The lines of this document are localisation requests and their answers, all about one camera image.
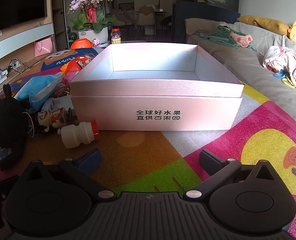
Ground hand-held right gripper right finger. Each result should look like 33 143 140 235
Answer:
183 149 282 200

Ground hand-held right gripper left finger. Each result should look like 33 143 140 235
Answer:
25 149 114 200

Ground pink cardboard box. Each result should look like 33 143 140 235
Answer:
69 44 245 132

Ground blue snack bag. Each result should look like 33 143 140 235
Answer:
14 74 64 114

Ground white bottle with red cap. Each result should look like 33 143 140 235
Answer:
60 121 101 149

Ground colourful play mat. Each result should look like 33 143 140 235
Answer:
0 47 296 240

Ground cartoon figure drink can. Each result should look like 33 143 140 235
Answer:
37 107 74 131

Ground white packet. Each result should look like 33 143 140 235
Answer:
41 96 73 113

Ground black plush toy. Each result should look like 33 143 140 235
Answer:
0 84 31 172

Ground orange plastic toy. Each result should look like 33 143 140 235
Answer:
60 57 87 76

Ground grey sofa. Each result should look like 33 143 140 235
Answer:
184 17 296 137

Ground orange pumpkin bucket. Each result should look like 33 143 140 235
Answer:
70 38 93 50

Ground pink paper gift bag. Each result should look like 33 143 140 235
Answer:
34 37 55 57

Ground green garment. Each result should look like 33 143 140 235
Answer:
206 24 241 50

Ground pink garment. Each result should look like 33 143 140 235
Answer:
229 32 254 48

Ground white patterned baby clothes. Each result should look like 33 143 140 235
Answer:
262 45 296 93

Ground clear jar with red lid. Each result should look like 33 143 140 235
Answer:
110 28 122 44

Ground white TV cabinet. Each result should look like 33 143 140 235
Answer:
0 21 69 87

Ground dining chair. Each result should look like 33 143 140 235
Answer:
137 6 157 37
110 8 134 37

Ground potted purple orchid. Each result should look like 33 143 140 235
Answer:
67 0 118 46

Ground yellow cushion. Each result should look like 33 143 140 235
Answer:
237 15 290 35

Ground glass fish tank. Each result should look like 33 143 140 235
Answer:
172 0 240 43

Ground black television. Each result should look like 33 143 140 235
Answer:
0 0 48 36

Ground yellow toy ring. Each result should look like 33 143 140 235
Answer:
281 78 296 88

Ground black cables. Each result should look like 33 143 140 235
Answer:
9 58 29 73

